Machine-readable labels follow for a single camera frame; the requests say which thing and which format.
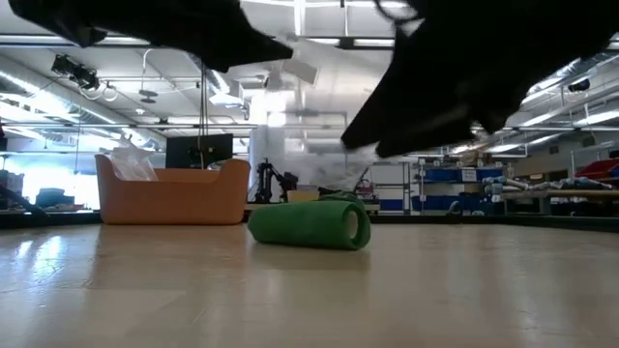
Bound grey blue fabric rolls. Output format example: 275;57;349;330
482;176;615;192

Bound black aluminium table frame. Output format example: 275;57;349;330
0;210;619;233

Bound orange plastic bin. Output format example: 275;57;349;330
95;153;251;226

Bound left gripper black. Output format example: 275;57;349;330
96;0;294;73

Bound black monitor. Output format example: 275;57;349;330
165;133;234;169

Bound green elastic bandage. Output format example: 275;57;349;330
247;191;372;251

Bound tan cardboard box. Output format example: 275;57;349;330
286;188;321;204

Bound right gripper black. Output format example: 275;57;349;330
340;0;557;157

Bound black ceiling-mounted device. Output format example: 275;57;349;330
50;53;102;92

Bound wooden workbench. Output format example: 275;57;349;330
500;188;619;217

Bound shelf with blue bins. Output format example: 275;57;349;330
410;161;507;217

